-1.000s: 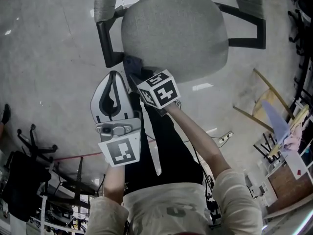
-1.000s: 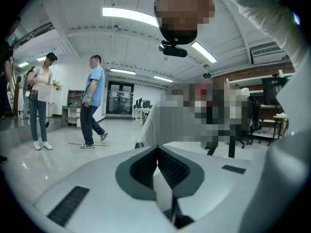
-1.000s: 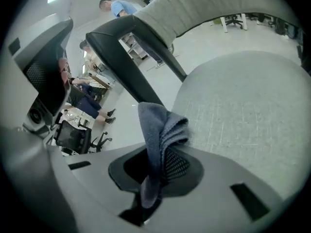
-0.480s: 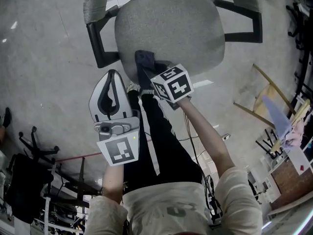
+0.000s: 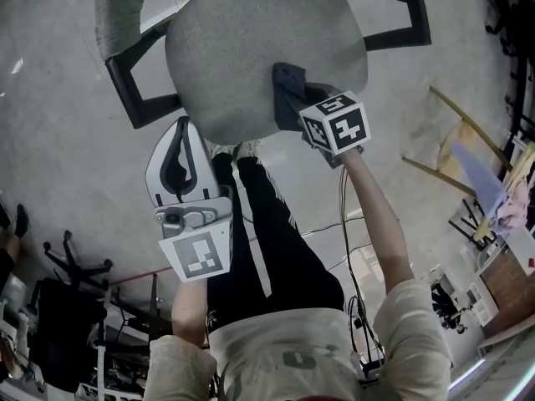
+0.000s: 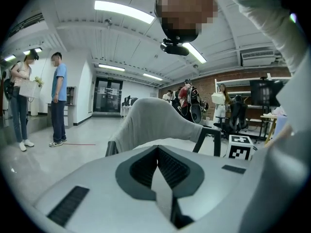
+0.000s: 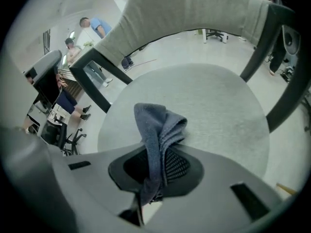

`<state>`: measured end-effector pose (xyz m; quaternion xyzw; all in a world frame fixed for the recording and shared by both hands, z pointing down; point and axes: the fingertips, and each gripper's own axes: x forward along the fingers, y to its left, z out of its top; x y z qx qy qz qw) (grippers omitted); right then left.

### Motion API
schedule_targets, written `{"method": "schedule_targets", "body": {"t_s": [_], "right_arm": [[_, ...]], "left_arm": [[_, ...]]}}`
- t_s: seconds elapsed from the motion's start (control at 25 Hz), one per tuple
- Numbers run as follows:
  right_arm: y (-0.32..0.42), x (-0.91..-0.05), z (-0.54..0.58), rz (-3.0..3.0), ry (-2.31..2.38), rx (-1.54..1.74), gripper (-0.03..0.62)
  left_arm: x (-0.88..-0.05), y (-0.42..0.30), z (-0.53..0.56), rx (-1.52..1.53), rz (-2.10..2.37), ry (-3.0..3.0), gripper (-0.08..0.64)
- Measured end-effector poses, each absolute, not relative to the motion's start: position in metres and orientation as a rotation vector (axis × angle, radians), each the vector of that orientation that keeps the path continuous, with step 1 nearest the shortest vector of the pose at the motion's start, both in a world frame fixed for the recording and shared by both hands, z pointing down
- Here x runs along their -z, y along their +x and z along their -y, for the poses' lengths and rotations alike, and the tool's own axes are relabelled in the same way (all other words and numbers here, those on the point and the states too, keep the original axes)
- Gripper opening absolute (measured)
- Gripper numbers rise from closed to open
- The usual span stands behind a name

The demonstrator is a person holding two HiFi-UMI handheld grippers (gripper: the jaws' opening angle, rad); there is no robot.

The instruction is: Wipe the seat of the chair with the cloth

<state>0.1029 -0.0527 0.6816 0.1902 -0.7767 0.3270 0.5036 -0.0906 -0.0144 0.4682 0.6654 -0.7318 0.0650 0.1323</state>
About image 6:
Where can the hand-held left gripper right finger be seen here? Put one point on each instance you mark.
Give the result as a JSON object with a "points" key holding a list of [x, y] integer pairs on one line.
{"points": [[213, 198]]}

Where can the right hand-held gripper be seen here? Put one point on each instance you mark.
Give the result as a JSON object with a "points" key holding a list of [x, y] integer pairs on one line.
{"points": [[240, 147]]}

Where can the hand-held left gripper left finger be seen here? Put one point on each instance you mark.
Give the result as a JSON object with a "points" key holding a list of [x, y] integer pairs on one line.
{"points": [[102, 203]]}

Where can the grey padded chair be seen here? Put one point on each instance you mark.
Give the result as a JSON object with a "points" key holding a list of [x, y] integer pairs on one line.
{"points": [[158, 120]]}

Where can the person's right forearm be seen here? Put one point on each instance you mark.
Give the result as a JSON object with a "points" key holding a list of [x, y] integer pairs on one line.
{"points": [[279, 136]]}

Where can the black office chair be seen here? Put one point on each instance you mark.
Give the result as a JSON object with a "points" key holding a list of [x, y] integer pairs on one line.
{"points": [[236, 118]]}

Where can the round wooden table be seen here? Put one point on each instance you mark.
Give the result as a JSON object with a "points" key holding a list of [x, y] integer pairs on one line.
{"points": [[268, 120]]}

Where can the black television screen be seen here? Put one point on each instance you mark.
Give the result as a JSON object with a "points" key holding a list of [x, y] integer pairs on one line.
{"points": [[266, 93]]}

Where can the white air conditioner unit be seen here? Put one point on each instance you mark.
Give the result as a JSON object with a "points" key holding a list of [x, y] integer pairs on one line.
{"points": [[258, 57]]}

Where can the ceiling light panel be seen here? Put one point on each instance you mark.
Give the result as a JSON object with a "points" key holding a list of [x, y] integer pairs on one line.
{"points": [[9, 57], [124, 11], [34, 50], [111, 67], [152, 76], [195, 53]]}

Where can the black glass double door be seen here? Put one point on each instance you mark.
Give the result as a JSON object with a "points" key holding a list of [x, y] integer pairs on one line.
{"points": [[108, 96]]}

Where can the white box with plant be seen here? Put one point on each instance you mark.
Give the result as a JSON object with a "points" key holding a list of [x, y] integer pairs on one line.
{"points": [[29, 90]]}

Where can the person's white shirt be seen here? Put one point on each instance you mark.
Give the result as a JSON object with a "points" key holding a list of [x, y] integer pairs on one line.
{"points": [[267, 13]]}

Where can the person's head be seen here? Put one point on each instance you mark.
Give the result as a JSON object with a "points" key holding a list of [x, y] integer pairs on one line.
{"points": [[184, 13]]}

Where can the black head camera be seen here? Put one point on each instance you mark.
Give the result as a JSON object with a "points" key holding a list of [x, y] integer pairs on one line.
{"points": [[173, 48]]}

